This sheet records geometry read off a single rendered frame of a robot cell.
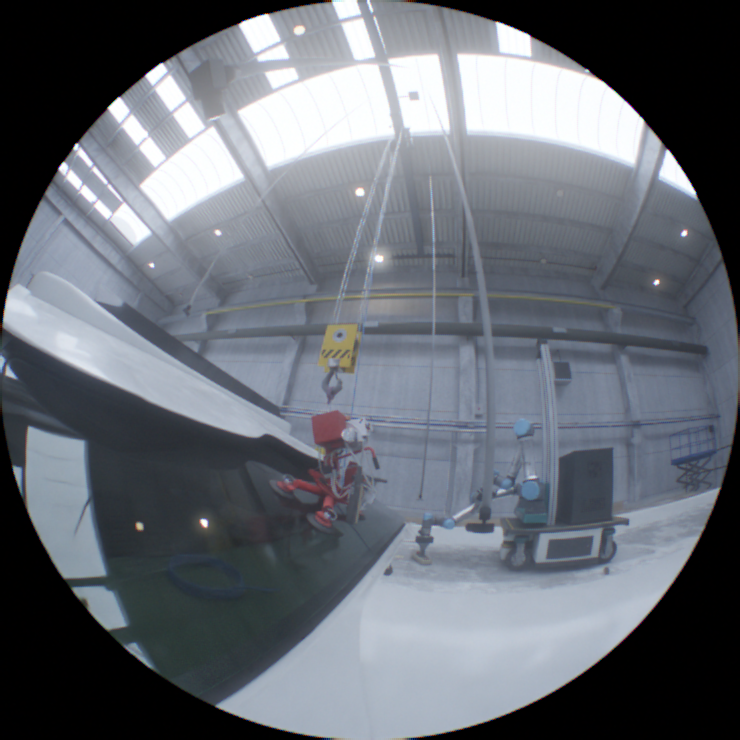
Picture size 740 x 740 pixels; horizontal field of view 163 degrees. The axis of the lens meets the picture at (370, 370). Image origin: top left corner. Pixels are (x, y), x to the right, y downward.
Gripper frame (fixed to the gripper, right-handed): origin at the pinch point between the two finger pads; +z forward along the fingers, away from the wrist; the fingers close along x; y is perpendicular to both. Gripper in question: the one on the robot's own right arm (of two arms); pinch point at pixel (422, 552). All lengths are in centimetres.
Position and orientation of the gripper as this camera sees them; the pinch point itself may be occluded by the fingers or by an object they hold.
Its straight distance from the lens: 211.3
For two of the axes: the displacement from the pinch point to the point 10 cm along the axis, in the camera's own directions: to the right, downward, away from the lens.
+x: 9.6, 2.3, 1.7
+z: -1.4, 9.1, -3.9
